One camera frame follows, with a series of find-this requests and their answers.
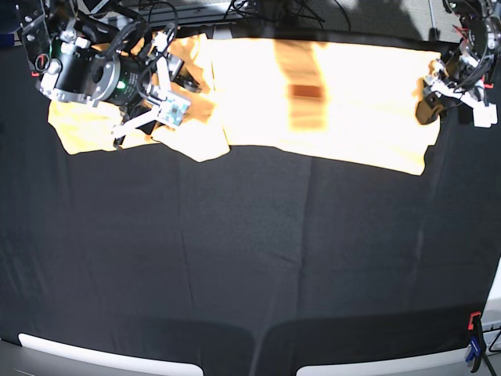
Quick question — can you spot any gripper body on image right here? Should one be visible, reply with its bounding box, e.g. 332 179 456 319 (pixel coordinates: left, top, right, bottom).
422 56 489 106

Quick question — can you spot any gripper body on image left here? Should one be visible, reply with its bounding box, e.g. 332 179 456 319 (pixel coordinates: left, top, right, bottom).
113 31 202 110

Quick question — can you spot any orange t-shirt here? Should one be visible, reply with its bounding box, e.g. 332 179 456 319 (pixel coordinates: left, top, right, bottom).
47 34 445 176

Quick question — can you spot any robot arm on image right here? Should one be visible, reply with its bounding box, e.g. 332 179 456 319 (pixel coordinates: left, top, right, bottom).
416 1 500 125

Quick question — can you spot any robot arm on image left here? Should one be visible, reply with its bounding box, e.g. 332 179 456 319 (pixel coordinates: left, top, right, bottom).
16 1 201 148

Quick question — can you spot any red clamp far right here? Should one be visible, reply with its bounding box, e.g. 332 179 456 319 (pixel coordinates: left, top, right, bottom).
482 75 494 89

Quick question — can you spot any red clamp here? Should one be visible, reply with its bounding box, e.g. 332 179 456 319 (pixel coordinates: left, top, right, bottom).
465 311 486 374
482 75 494 89

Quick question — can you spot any black table cloth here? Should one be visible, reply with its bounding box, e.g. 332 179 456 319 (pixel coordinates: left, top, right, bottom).
1 48 500 375

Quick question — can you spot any red clamp near right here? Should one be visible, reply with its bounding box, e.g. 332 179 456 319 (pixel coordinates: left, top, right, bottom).
465 311 486 374

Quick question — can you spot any black looping cable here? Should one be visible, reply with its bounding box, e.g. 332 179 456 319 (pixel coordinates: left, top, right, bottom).
70 0 181 56

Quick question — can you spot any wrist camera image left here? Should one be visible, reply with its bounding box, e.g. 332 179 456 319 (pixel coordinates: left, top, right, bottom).
155 91 191 128

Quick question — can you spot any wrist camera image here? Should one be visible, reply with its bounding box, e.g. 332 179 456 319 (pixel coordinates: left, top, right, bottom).
155 91 191 128
473 103 498 128

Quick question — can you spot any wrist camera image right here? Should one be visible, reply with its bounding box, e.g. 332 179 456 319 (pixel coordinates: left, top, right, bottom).
473 103 498 128

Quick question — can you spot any black cable bundle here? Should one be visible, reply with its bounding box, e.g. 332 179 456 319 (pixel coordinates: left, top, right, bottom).
136 0 353 28

